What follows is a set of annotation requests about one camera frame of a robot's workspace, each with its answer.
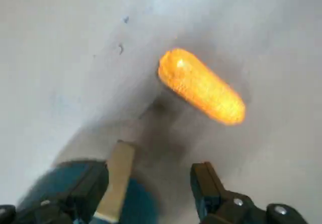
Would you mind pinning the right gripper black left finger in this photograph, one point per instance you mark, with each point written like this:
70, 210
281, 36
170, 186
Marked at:
83, 183

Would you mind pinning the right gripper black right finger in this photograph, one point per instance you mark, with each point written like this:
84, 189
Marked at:
208, 188

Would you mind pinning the yellow corn cob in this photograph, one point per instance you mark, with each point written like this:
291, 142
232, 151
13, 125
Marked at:
201, 88

